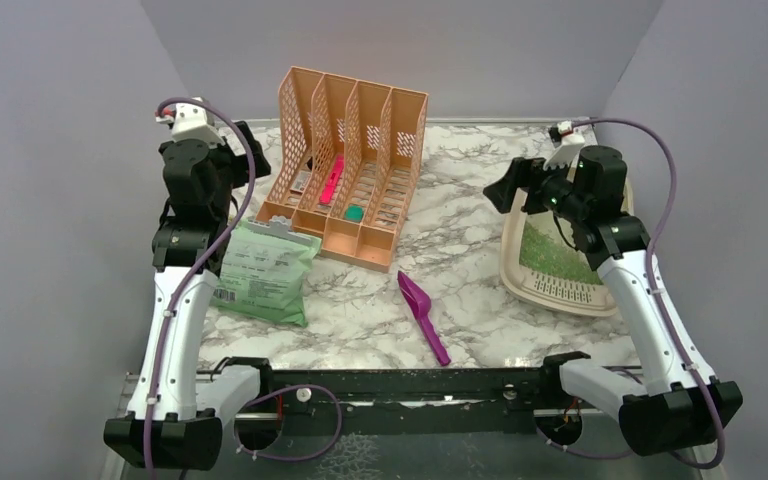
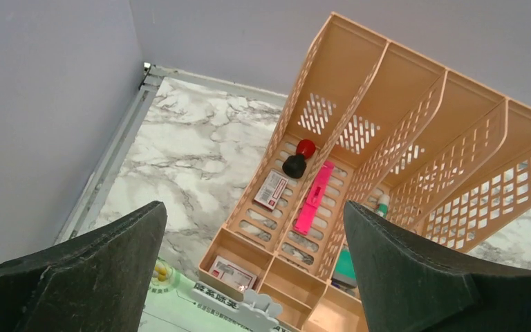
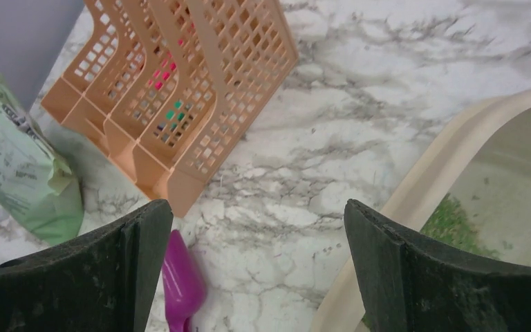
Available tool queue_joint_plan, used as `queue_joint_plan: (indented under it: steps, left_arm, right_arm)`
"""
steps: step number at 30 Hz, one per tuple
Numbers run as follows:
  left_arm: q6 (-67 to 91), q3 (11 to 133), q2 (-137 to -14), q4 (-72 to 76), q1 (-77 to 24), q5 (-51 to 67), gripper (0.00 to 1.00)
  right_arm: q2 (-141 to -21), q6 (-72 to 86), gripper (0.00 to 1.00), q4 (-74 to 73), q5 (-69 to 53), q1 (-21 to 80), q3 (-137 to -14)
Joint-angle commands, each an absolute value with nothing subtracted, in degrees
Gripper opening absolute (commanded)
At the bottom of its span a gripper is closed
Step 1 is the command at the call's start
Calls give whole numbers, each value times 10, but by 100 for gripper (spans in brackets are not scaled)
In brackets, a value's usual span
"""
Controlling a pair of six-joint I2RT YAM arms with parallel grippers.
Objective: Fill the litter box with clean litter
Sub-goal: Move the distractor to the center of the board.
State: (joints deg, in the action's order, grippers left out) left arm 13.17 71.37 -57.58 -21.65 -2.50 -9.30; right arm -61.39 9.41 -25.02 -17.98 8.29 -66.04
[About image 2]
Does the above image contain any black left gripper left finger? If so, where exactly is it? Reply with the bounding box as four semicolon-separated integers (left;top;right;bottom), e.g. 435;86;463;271
0;201;167;331

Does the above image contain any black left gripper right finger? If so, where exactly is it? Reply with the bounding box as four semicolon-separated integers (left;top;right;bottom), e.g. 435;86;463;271
343;201;531;331

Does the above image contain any green litter bag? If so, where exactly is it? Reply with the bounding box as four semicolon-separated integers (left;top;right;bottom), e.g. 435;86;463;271
138;257;294;332

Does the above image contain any red white staples box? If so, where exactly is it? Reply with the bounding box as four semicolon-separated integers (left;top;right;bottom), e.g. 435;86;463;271
209;256;257;293

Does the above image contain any red white small box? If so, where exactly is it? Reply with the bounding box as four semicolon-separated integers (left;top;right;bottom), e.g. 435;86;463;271
253;169;288;211

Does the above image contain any green tape dispenser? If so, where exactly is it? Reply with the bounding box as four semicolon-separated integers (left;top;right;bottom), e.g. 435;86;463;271
331;249;357;288

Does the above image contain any green white glue stick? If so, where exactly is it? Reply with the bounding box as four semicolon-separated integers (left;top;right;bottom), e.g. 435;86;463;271
375;194;390;218

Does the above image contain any orange plastic file organizer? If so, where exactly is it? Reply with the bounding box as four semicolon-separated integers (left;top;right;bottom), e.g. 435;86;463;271
199;13;531;331

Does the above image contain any red and black stamp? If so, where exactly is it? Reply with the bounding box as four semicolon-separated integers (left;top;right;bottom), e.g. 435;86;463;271
282;139;316;179

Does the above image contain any aluminium frame rail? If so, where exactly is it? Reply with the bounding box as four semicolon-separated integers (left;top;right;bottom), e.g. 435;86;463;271
55;63;287;244

